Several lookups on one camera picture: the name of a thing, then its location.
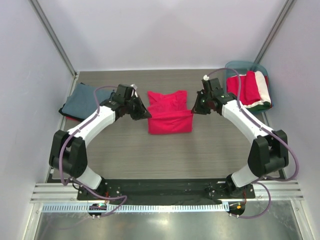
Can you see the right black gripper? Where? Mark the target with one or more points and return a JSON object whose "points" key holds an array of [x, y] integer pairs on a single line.
{"points": [[198, 109]]}

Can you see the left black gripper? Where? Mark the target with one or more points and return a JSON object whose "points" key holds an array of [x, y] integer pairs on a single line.
{"points": [[142, 112]]}

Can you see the pink-red t shirt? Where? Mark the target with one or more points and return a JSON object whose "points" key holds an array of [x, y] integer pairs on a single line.
{"points": [[169, 113]]}

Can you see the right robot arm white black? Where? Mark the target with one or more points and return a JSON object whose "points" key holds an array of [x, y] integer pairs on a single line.
{"points": [[268, 152]]}

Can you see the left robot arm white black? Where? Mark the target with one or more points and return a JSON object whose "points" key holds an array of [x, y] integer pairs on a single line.
{"points": [[68, 152]]}

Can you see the red t shirt in basket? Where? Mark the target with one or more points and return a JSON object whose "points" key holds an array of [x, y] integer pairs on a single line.
{"points": [[249, 93]]}

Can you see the blue plastic basket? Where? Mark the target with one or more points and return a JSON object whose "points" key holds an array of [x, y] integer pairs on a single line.
{"points": [[242, 67]]}

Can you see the folded grey-blue t shirt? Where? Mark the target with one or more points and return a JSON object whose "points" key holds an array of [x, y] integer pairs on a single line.
{"points": [[81, 103]]}

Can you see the white t shirt in basket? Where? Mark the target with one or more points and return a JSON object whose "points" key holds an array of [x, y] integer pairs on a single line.
{"points": [[262, 89]]}

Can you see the green t shirt in basket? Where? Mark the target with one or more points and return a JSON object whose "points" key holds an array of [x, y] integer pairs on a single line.
{"points": [[261, 107]]}

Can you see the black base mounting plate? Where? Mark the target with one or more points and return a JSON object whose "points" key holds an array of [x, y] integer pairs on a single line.
{"points": [[175, 192]]}

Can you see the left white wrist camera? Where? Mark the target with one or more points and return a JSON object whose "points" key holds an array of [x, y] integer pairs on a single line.
{"points": [[134, 91]]}

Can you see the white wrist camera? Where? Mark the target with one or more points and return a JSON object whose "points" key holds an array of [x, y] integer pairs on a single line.
{"points": [[134, 91], [206, 78]]}

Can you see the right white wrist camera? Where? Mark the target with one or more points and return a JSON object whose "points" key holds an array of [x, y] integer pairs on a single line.
{"points": [[206, 78]]}

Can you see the white slotted cable duct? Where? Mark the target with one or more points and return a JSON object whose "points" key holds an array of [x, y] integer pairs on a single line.
{"points": [[90, 208]]}

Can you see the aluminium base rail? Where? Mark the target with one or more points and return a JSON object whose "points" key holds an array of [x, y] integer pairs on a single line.
{"points": [[279, 191]]}

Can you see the right aluminium frame post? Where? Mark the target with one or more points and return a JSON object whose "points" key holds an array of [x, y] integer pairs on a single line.
{"points": [[280, 19]]}

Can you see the aluminium frame post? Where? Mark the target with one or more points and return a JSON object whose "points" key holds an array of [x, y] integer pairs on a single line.
{"points": [[52, 35], [280, 19]]}

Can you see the left aluminium frame post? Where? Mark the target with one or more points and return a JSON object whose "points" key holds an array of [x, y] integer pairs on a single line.
{"points": [[52, 35]]}

